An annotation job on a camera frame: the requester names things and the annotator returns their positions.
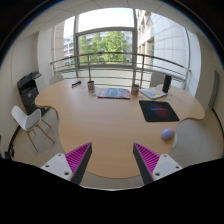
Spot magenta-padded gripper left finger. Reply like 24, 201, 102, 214
40, 142, 93, 186

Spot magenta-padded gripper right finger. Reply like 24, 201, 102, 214
132, 142, 184, 186

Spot pink and lilac computer mouse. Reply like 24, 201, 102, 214
161, 127, 176, 141

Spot black mouse pad with swirl print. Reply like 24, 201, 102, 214
138, 100, 181, 123

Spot white chair with wooden legs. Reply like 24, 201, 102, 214
10, 105, 56, 153

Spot light blue magazine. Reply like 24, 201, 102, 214
139, 87, 168, 100

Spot white red mug with plant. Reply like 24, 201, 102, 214
131, 83, 140, 96

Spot dark pen cup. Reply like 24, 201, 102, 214
86, 80, 96, 92

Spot red magazine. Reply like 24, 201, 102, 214
97, 87, 132, 100

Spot black drink bottle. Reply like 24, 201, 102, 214
161, 74, 173, 94

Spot grey metal railing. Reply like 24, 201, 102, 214
49, 51, 192, 90

